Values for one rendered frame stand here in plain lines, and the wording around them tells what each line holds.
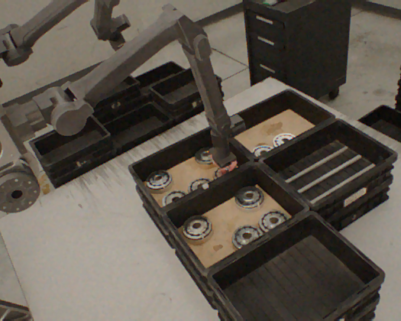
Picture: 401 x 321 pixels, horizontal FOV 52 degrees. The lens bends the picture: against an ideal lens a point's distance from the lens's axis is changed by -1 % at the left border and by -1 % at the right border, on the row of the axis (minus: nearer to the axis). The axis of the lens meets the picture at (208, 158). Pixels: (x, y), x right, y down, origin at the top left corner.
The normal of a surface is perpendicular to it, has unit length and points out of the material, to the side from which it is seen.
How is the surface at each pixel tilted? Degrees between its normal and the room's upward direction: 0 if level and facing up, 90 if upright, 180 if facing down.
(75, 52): 90
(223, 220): 0
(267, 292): 0
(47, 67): 90
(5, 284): 0
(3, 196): 90
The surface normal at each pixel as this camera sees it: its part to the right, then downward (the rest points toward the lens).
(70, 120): 0.58, 0.61
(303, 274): -0.15, -0.75
